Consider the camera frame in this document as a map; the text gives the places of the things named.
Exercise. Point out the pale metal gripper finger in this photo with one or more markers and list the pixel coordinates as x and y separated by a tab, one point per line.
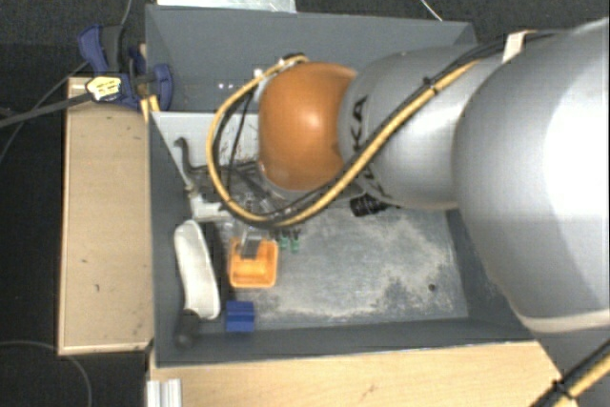
242	237
253	249

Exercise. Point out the orange box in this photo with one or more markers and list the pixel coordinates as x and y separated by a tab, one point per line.
255	274

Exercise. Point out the white plastic piece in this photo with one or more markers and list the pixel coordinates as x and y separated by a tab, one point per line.
205	208

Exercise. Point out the blue block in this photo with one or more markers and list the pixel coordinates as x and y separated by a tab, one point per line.
239	317

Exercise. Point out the black hooked tool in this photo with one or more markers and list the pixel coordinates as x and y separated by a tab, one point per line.
187	159

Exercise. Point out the grey metal bin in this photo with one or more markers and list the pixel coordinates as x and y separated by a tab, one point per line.
362	262

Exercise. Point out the pale wood board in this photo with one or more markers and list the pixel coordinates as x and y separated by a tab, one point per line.
105	214

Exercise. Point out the black cylinder on white bracket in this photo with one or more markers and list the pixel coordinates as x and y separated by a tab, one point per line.
368	206

